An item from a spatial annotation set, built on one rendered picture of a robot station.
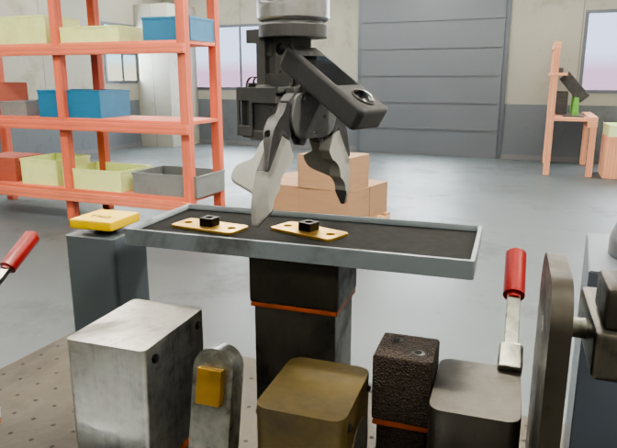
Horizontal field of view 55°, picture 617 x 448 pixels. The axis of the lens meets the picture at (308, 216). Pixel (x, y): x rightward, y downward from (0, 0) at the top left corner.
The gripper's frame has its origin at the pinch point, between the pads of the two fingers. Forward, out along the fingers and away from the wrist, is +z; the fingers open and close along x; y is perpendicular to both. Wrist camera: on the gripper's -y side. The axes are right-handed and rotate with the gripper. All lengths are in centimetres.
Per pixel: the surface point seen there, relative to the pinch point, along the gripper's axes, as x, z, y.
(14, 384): 0, 48, 79
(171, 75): -678, -18, 892
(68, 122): -233, 25, 473
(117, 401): 24.1, 11.8, 1.0
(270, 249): 7.2, 1.9, -1.0
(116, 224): 10.2, 2.3, 21.1
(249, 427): -20, 48, 30
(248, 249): 8.0, 2.1, 1.3
